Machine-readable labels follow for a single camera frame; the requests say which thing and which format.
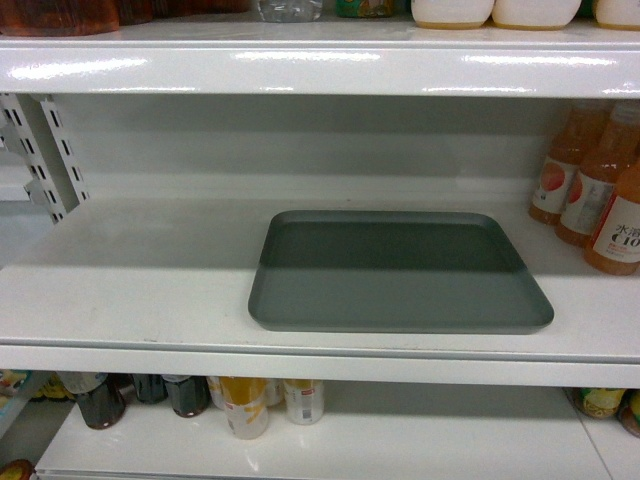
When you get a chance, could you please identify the orange juice bottle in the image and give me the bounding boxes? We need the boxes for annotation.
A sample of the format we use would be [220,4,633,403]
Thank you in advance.
[555,100,639,247]
[583,161,639,276]
[528,99,612,225]

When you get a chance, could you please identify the white upper shelf board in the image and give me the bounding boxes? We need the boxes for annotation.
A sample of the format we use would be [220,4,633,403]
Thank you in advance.
[1,14,639,99]

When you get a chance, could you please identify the dark soy sauce bottle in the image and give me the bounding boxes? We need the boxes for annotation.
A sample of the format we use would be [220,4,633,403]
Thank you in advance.
[162,375,210,418]
[57,371,126,430]

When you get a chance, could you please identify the grey rectangular tray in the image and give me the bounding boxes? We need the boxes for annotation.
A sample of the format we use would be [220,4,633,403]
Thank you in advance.
[248,210,554,334]

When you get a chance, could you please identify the white slotted shelf upright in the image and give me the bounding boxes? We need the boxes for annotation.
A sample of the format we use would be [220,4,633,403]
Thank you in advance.
[38,95,90,220]

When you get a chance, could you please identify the white middle shelf board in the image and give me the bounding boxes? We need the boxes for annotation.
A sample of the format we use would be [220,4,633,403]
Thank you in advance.
[1,198,639,388]

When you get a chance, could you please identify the yellow juice bottle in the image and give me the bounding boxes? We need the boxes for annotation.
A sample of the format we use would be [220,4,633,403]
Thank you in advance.
[284,379,324,425]
[220,377,268,440]

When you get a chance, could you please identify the white shelf board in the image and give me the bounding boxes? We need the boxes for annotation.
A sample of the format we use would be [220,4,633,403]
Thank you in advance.
[1,198,639,388]
[1,14,639,99]

